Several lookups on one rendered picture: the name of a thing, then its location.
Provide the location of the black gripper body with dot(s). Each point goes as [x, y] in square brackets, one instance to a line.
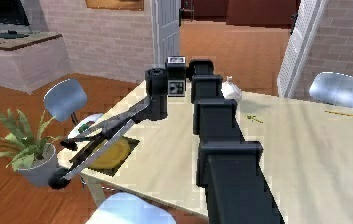
[156, 85]

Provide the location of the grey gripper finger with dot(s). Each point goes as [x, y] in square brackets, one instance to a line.
[94, 154]
[108, 120]

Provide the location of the green houseplant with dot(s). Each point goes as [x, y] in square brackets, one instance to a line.
[37, 166]

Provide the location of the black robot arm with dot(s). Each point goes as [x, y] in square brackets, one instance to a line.
[229, 173]

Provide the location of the grey stand with brown top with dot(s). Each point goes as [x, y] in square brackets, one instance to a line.
[24, 61]

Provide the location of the beige dining table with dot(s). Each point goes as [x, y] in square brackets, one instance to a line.
[310, 160]

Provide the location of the white plate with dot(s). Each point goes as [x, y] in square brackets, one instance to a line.
[90, 120]

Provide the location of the yellow plate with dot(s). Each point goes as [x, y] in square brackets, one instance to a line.
[115, 154]

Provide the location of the small green food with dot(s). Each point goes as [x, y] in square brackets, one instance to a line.
[82, 127]

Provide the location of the dark square place mat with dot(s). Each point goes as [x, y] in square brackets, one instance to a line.
[133, 142]

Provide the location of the grey chair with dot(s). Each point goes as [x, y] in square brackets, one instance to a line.
[130, 210]
[65, 99]
[339, 89]

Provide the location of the white room door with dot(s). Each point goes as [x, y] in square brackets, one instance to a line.
[165, 31]
[300, 50]

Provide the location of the framed brown picture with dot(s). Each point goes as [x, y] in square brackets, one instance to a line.
[115, 3]

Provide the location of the small green sprig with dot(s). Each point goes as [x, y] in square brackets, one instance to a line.
[253, 118]

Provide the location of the black television set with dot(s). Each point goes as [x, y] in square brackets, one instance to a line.
[4, 11]

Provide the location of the yellow pencil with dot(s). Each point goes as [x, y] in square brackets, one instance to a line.
[343, 114]

